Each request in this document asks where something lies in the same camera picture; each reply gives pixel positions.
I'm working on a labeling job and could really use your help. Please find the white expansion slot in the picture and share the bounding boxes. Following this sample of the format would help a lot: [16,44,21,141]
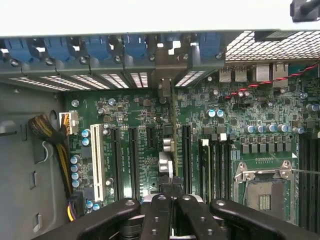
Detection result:
[89,123,106,202]

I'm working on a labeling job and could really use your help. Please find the white power connector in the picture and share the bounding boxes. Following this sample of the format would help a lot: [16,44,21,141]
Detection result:
[59,112,79,135]

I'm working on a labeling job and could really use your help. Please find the open black PC case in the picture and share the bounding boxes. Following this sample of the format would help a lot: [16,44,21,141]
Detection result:
[0,0,320,240]

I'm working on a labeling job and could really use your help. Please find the green motherboard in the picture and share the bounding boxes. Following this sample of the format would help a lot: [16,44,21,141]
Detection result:
[61,62,320,231]

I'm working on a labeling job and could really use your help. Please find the red black twisted wire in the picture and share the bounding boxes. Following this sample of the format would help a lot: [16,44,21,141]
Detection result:
[224,61,320,100]

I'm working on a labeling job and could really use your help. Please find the black case lock knob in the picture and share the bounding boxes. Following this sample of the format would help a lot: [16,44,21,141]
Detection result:
[289,0,320,23]

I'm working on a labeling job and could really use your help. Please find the black RAM slot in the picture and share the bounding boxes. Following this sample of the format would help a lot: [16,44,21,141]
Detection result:
[314,133,320,232]
[299,133,307,232]
[210,133,218,203]
[224,133,232,202]
[217,133,225,203]
[306,133,315,232]

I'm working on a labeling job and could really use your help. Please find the thin locking lever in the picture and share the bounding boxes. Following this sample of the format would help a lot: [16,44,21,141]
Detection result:
[272,154,320,176]

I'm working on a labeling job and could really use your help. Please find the CPU socket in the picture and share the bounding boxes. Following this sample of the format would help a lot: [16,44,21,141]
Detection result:
[233,161,300,224]

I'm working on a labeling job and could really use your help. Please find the short black expansion slot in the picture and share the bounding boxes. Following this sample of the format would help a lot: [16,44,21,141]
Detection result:
[146,126,156,150]

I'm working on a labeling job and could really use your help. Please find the blue slot clip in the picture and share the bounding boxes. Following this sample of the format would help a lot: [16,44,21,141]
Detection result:
[124,34,148,60]
[84,36,112,61]
[44,36,76,63]
[198,32,226,60]
[3,37,35,65]

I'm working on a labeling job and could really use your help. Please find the silver power supply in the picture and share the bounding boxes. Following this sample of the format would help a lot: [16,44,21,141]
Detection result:
[0,82,66,240]

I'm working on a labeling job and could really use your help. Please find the yellow black power wires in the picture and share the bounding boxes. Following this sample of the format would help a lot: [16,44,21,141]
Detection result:
[28,114,79,222]

